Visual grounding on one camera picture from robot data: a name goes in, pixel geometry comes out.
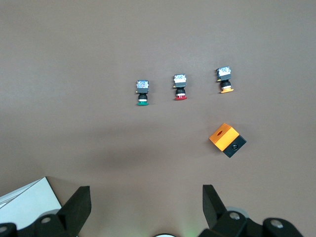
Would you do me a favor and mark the brown table cover mat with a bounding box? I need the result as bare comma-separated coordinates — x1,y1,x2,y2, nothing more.
0,0,316,237

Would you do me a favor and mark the red push button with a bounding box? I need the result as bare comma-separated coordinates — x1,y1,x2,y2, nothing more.
172,73,188,101

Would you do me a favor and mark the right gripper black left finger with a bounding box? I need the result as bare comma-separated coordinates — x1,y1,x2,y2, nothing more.
34,186,92,237

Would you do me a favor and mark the green push button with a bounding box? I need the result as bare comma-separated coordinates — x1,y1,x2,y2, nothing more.
135,79,151,107

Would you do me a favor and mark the orange black button enclosure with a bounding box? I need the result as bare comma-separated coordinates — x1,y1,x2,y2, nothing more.
209,122,247,159

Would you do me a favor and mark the white drawer cabinet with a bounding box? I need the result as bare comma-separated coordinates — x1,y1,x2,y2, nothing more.
0,176,62,224

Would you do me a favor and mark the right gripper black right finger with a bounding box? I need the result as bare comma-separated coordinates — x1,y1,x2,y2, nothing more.
198,184,266,237

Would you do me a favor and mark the yellow push button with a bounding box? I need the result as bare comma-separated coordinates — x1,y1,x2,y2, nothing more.
214,66,235,94

